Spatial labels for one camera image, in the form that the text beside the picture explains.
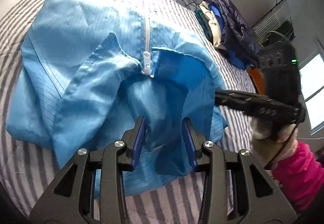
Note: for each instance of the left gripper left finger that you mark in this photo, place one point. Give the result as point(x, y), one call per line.
point(90, 187)

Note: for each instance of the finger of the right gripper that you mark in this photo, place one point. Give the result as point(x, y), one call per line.
point(242, 101)

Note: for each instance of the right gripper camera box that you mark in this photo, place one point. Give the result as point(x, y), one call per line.
point(279, 66)

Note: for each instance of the royal blue folded garment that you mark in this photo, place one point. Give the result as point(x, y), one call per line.
point(217, 16)

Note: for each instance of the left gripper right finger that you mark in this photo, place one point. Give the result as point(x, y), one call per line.
point(237, 189)

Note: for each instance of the cream folded garment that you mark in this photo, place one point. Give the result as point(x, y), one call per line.
point(213, 25)

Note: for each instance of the orange covered stool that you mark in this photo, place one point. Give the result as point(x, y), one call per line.
point(257, 79)

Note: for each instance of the light blue zip garment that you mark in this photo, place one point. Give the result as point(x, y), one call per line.
point(92, 67)

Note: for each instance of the black clothes rack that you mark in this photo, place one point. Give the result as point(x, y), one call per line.
point(275, 24)

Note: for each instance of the blue white striped quilt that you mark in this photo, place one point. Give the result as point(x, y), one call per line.
point(26, 169)

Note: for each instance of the right forearm pink sleeve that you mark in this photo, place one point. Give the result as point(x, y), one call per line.
point(301, 177)

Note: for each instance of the right hand white glove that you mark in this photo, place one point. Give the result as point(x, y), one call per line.
point(269, 151)

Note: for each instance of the dark clothes on rack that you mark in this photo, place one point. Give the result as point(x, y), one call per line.
point(282, 33)

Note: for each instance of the striped cloth on rack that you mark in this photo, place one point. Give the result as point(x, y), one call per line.
point(271, 21)

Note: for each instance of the window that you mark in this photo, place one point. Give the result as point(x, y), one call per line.
point(311, 74)

